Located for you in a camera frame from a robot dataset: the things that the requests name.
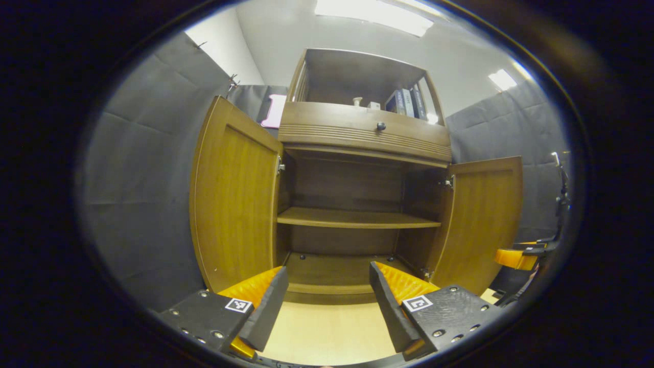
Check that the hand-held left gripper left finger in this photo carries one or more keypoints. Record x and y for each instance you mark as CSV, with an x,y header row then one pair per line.
x,y
265,312

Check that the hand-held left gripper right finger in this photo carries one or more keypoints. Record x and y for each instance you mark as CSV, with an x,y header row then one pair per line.
x,y
388,306

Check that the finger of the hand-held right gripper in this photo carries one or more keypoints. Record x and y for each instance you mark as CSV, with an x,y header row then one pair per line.
x,y
529,245
513,259

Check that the wooden shoe cabinet door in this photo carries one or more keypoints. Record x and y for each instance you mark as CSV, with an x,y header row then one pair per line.
x,y
235,204
480,220

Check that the wooden cabinet drawer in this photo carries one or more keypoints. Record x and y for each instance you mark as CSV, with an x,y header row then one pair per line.
x,y
347,120

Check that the wooden inner shelf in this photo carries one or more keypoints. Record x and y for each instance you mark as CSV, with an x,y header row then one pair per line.
x,y
352,218

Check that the small ceiling light panel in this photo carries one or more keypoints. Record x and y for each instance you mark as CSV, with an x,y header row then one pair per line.
x,y
502,80

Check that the black backdrop cloth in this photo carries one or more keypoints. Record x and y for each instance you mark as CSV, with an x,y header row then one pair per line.
x,y
143,179

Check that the grey book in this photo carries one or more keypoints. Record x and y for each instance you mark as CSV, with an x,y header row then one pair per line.
x,y
407,102

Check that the small white box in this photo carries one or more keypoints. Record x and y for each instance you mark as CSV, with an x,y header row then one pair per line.
x,y
373,105

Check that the metal cloth clip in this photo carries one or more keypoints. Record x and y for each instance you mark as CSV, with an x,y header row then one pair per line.
x,y
234,82

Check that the large ceiling light panel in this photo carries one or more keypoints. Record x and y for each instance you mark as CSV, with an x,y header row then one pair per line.
x,y
373,15

